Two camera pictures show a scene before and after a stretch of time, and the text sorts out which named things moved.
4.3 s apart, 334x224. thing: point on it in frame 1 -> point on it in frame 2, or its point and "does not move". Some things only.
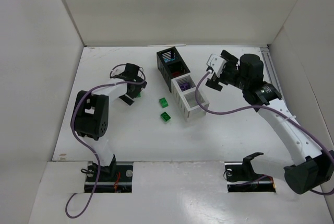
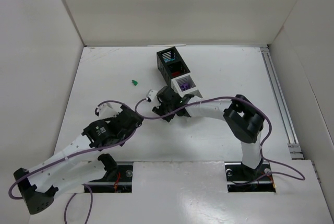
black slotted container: [170, 65] does not move
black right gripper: [225, 71] -> [162, 107]
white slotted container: [183, 88] does not move
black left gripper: [133, 91] -> [131, 117]
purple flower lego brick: [185, 86] does not move
